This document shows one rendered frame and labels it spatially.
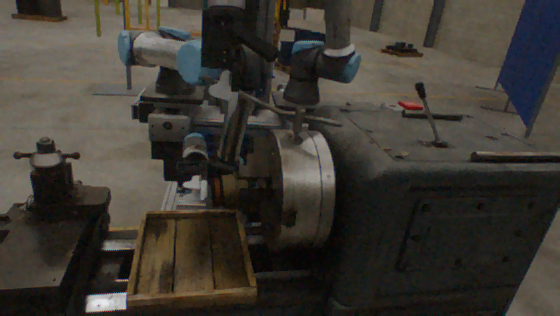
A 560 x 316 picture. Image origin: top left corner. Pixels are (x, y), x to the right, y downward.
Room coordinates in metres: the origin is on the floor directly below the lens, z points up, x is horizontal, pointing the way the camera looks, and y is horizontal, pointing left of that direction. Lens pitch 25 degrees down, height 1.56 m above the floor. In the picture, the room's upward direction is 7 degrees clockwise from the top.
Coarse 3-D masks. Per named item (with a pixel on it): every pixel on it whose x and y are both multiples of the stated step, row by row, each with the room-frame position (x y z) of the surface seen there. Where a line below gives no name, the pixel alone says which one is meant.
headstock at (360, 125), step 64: (320, 128) 1.01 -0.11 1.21; (384, 128) 0.95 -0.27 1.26; (448, 128) 1.02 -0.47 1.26; (384, 192) 0.70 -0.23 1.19; (448, 192) 0.77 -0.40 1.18; (512, 192) 0.81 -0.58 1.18; (320, 256) 0.84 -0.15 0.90; (384, 256) 0.72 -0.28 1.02; (448, 256) 0.77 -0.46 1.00; (512, 256) 0.83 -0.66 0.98
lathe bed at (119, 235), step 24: (120, 240) 0.85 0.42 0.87; (96, 264) 0.79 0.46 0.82; (120, 264) 0.78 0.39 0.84; (264, 264) 0.91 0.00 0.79; (288, 264) 0.86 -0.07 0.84; (96, 288) 0.67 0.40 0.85; (120, 288) 0.68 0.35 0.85; (264, 288) 0.73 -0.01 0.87; (288, 288) 0.74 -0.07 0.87; (312, 288) 0.75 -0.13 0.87; (96, 312) 0.60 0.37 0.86; (120, 312) 0.61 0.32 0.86; (144, 312) 0.62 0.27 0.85; (168, 312) 0.64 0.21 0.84; (192, 312) 0.67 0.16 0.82; (216, 312) 0.68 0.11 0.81; (240, 312) 0.70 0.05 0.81; (264, 312) 0.71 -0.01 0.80; (288, 312) 0.73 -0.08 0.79; (312, 312) 0.75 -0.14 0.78
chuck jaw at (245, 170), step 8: (256, 144) 0.90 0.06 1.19; (264, 144) 0.91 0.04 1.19; (256, 152) 0.89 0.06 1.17; (264, 152) 0.90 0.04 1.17; (248, 160) 0.87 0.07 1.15; (256, 160) 0.88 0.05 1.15; (264, 160) 0.88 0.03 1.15; (240, 168) 0.86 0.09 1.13; (248, 168) 0.86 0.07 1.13; (256, 168) 0.87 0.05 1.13; (264, 168) 0.87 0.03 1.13; (240, 176) 0.85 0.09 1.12; (248, 176) 0.85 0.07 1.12; (256, 176) 0.86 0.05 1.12; (264, 176) 0.86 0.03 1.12
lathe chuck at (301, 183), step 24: (288, 144) 0.82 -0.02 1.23; (312, 144) 0.84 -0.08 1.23; (288, 168) 0.76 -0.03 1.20; (312, 168) 0.78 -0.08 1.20; (288, 192) 0.73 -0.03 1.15; (312, 192) 0.74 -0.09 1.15; (312, 216) 0.73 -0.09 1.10; (264, 240) 0.84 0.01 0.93; (288, 240) 0.73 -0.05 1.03; (312, 240) 0.74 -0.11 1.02
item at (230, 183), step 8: (224, 176) 0.83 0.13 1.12; (232, 176) 0.84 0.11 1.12; (216, 184) 0.81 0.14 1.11; (224, 184) 0.81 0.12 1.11; (232, 184) 0.81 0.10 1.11; (240, 184) 0.82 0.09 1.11; (216, 192) 0.79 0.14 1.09; (224, 192) 0.79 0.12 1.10; (232, 192) 0.80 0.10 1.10; (216, 200) 0.79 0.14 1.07; (224, 200) 0.79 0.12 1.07; (232, 200) 0.79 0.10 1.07; (224, 208) 0.81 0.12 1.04
